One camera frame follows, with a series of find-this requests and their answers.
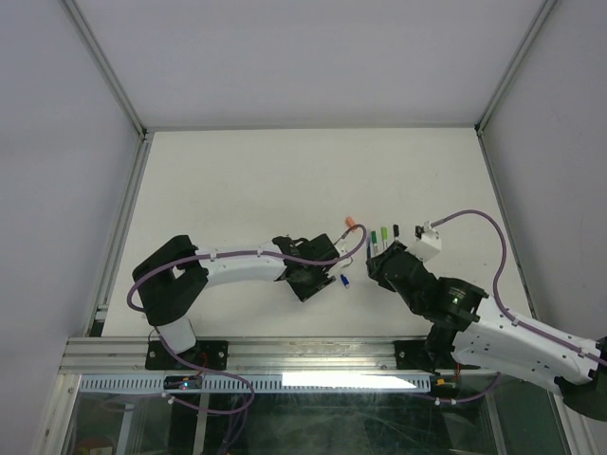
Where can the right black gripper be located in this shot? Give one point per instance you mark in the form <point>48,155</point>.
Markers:
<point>375,263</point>

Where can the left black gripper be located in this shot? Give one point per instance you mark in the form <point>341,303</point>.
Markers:
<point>304,293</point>

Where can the blue pen cap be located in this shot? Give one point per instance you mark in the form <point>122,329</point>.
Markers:
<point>344,280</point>

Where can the white pen light green end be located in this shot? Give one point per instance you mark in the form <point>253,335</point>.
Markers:
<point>385,243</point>

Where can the white pen dark green end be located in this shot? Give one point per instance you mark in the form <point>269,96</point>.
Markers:
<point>375,247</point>

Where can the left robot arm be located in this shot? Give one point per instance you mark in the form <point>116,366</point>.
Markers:
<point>172,278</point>

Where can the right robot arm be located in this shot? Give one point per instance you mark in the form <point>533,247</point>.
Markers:
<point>469,328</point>

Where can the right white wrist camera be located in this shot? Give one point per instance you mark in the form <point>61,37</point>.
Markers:
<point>427,243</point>

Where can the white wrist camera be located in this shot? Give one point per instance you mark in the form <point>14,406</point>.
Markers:
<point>342,247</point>
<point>427,243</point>

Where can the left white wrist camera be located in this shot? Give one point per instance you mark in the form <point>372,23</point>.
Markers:
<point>342,247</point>

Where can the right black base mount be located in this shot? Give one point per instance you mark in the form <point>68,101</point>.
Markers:
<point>411,354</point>

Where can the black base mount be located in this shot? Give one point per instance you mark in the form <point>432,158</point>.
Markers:
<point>212,354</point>
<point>411,354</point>

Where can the aluminium mounting rail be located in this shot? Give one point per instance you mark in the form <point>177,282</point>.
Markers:
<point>246,354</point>

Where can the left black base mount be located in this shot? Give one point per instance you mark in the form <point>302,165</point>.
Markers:
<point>212,354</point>

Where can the white slotted cable duct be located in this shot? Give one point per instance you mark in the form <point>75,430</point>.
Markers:
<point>293,382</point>

